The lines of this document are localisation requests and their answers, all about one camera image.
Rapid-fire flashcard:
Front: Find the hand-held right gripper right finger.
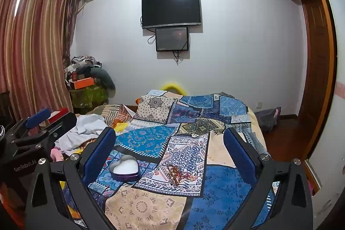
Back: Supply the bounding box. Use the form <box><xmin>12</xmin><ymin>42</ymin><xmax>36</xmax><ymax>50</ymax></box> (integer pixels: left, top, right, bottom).
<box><xmin>223</xmin><ymin>127</ymin><xmax>315</xmax><ymax>230</ymax></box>

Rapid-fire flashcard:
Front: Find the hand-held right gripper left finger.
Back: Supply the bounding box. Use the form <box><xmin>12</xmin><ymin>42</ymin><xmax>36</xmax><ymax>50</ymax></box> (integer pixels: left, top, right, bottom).
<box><xmin>24</xmin><ymin>128</ymin><xmax>117</xmax><ymax>230</ymax></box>

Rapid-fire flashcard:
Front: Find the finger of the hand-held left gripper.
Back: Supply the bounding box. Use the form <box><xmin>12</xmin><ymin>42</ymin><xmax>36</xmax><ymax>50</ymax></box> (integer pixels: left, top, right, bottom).
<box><xmin>11</xmin><ymin>113</ymin><xmax>78</xmax><ymax>155</ymax></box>
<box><xmin>5</xmin><ymin>108</ymin><xmax>52</xmax><ymax>139</ymax></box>

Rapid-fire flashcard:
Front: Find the purple heart-shaped tin box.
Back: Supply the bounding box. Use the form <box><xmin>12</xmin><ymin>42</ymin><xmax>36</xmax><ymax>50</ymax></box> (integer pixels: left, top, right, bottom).
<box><xmin>109</xmin><ymin>155</ymin><xmax>141</xmax><ymax>182</ymax></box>

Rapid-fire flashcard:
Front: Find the gold jewelry piece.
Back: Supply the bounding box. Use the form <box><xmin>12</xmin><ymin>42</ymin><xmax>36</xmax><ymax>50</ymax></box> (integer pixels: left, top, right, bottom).
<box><xmin>176</xmin><ymin>169</ymin><xmax>200</xmax><ymax>187</ymax></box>

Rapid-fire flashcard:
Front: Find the brown beaded bracelet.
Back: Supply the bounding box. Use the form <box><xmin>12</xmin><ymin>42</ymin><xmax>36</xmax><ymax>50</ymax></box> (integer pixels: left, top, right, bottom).
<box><xmin>162</xmin><ymin>164</ymin><xmax>184</xmax><ymax>185</ymax></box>

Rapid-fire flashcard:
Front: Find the red box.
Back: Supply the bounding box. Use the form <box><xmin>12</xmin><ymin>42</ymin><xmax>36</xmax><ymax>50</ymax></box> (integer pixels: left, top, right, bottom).
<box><xmin>51</xmin><ymin>108</ymin><xmax>69</xmax><ymax>119</ymax></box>

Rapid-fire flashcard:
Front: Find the white cloth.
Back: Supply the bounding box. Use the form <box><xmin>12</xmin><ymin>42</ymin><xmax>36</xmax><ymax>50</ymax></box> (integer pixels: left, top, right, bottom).
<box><xmin>55</xmin><ymin>114</ymin><xmax>112</xmax><ymax>155</ymax></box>

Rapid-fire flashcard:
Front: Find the pink cloth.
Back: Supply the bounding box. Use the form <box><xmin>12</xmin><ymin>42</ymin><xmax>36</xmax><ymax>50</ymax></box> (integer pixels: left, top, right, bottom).
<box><xmin>51</xmin><ymin>148</ymin><xmax>65</xmax><ymax>163</ymax></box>

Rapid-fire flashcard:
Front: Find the green patterned cloth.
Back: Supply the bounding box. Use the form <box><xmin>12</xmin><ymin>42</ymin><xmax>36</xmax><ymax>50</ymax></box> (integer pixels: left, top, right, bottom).
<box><xmin>69</xmin><ymin>83</ymin><xmax>110</xmax><ymax>109</ymax></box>

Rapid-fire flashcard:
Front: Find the person's orange garment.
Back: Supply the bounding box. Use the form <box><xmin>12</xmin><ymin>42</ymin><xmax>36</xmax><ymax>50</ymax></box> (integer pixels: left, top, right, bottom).
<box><xmin>0</xmin><ymin>184</ymin><xmax>26</xmax><ymax>229</ymax></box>

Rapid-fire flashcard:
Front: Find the striped beige bedsheet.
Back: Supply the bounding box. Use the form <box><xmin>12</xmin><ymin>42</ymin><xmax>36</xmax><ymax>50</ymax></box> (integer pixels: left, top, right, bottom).
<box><xmin>89</xmin><ymin>103</ymin><xmax>136</xmax><ymax>128</ymax></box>

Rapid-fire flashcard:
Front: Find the orange box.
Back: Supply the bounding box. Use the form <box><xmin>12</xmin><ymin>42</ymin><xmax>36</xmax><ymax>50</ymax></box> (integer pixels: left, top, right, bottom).
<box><xmin>73</xmin><ymin>77</ymin><xmax>97</xmax><ymax>90</ymax></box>

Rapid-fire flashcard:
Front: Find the grey floor cushion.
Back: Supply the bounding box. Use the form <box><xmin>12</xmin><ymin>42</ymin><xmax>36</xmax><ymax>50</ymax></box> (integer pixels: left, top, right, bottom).
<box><xmin>255</xmin><ymin>107</ymin><xmax>282</xmax><ymax>133</ymax></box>

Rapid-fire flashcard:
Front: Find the blue patchwork blanket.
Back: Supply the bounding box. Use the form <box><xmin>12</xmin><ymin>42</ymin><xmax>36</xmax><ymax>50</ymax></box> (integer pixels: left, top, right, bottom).
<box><xmin>89</xmin><ymin>88</ymin><xmax>273</xmax><ymax>230</ymax></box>

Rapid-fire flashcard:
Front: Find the dark grey-green garment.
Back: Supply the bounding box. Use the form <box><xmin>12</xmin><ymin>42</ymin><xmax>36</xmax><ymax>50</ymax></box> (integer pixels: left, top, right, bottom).
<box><xmin>90</xmin><ymin>67</ymin><xmax>116</xmax><ymax>93</ymax></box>

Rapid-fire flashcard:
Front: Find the pile of clothes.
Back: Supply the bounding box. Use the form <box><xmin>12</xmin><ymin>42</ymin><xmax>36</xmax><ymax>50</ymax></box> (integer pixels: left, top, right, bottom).
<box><xmin>64</xmin><ymin>56</ymin><xmax>103</xmax><ymax>85</ymax></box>

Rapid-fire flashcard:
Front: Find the striped red curtain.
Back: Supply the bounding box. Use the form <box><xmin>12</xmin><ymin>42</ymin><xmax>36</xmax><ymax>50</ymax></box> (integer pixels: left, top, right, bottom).
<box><xmin>0</xmin><ymin>0</ymin><xmax>83</xmax><ymax>123</ymax></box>

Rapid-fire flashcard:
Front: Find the white sliding door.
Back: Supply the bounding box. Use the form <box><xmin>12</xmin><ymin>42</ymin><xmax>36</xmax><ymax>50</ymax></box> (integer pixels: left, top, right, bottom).
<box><xmin>307</xmin><ymin>0</ymin><xmax>345</xmax><ymax>193</ymax></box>

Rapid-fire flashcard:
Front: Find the brown wooden door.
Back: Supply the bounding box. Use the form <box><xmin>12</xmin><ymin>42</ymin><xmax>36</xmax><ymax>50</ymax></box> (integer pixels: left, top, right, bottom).
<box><xmin>296</xmin><ymin>0</ymin><xmax>337</xmax><ymax>160</ymax></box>

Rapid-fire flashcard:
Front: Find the yellow ring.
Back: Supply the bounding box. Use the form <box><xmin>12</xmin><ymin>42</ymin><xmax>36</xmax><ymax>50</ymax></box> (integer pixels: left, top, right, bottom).
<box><xmin>161</xmin><ymin>81</ymin><xmax>187</xmax><ymax>93</ymax></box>

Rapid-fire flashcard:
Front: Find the small black wall monitor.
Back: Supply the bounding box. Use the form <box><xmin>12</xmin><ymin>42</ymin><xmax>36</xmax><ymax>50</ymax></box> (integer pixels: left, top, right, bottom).
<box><xmin>155</xmin><ymin>27</ymin><xmax>189</xmax><ymax>52</ymax></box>

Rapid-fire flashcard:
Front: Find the large black wall television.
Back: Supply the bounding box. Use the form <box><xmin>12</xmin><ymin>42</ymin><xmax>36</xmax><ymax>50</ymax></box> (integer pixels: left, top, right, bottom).
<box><xmin>141</xmin><ymin>0</ymin><xmax>202</xmax><ymax>29</ymax></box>

